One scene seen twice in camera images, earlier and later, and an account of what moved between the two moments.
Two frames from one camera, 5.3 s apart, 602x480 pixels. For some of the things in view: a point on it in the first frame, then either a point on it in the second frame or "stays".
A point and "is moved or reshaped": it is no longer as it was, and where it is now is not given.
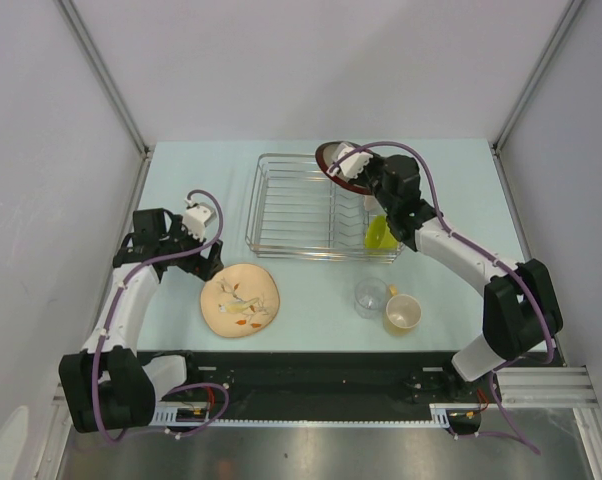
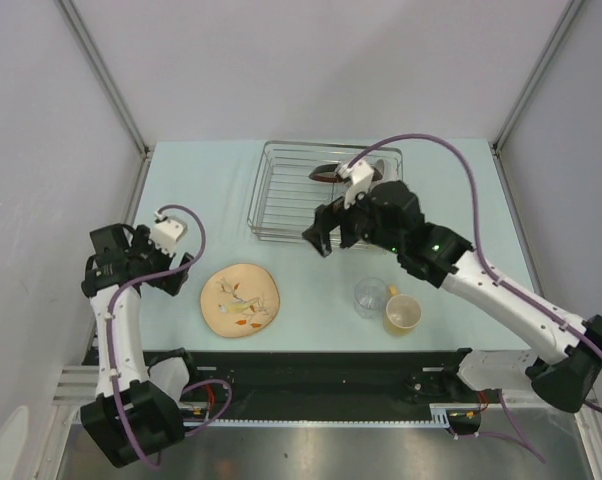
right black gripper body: (371, 178) → (387, 240)
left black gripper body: (180, 240) → (156, 261)
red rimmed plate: (325, 156) is moved or reshaped
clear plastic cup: (370, 298) stays
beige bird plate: (239, 300) stays
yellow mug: (402, 311) stays
